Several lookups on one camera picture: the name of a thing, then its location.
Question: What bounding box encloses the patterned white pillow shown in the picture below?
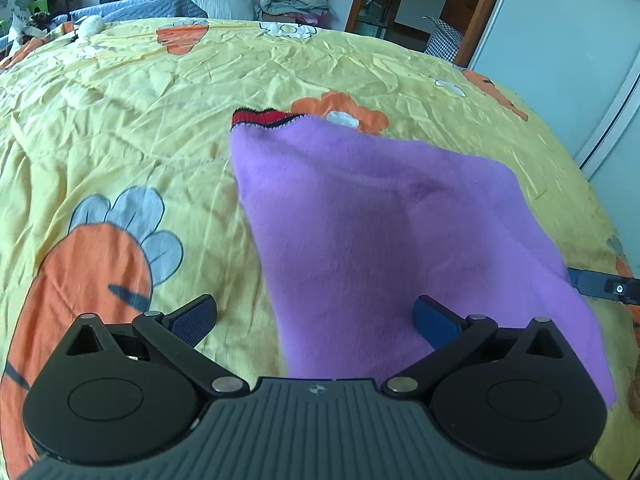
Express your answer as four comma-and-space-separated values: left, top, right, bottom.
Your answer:
0, 0, 30, 35

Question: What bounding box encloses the green plastic stool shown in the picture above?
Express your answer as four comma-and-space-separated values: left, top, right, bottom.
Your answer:
28, 0, 49, 14

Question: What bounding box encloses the blue quilted blanket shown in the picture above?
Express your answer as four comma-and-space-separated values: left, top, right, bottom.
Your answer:
1, 0, 208, 51

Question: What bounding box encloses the white wardrobe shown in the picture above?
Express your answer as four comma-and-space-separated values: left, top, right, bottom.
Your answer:
472, 0, 639, 247

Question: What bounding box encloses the checkered basket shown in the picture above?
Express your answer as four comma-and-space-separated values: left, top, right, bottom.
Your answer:
424, 16, 463, 63

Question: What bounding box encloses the wooden door frame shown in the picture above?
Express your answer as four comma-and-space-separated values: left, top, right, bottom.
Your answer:
344, 0, 514, 68

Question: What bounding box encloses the white plush toy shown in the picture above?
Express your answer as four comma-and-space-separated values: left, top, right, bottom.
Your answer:
77, 15, 106, 39

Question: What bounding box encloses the yellow carrot print bedspread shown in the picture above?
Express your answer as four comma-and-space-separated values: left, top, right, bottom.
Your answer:
0, 15, 640, 480

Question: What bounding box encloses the purple sweater red trim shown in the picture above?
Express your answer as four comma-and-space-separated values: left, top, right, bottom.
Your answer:
230, 108, 616, 404

